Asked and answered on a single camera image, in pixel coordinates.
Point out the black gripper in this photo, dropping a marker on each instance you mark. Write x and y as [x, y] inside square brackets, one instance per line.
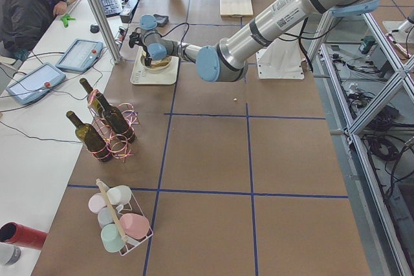
[148, 55]

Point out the white round plate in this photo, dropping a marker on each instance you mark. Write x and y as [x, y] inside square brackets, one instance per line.
[146, 62]

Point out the bread slice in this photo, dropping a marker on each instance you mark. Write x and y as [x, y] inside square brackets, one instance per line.
[160, 63]

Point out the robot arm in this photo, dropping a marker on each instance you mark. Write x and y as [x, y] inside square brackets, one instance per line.
[400, 31]
[227, 60]

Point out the cream bear serving tray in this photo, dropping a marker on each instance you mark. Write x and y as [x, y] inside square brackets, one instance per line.
[143, 76]

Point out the grey folded cloth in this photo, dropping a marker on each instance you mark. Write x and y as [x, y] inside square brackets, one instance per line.
[161, 20]

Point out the black computer mouse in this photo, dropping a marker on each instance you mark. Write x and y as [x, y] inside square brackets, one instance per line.
[94, 28]

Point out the dark green wine bottle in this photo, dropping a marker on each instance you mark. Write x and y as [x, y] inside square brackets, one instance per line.
[115, 119]

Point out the black keyboard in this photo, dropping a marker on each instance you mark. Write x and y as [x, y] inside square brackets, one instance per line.
[111, 7]

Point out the blue teach pendant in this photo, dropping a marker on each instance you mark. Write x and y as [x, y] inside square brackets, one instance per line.
[35, 85]
[80, 56]

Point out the green clip toy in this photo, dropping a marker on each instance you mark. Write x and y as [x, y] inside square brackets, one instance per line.
[66, 19]

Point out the wooden cutting board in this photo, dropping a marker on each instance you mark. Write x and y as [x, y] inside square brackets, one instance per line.
[236, 8]

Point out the seated person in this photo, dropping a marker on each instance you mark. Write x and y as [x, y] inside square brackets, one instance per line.
[26, 21]

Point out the white cup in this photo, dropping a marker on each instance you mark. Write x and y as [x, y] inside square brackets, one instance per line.
[119, 195]

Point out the light pink cup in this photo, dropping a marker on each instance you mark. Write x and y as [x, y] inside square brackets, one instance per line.
[96, 203]

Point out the grey cup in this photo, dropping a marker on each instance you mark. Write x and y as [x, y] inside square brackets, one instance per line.
[104, 217]

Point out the green cup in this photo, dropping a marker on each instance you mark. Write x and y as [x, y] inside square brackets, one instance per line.
[111, 238]

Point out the red cylinder bottle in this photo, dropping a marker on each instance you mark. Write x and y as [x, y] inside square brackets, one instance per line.
[24, 236]

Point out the copper wire bottle rack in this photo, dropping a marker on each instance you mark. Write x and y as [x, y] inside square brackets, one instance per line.
[117, 144]

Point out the aluminium frame post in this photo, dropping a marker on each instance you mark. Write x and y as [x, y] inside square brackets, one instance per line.
[105, 29]

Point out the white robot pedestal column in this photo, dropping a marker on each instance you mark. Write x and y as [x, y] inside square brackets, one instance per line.
[281, 60]

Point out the white wire cup rack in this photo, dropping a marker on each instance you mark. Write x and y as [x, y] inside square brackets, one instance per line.
[117, 211]

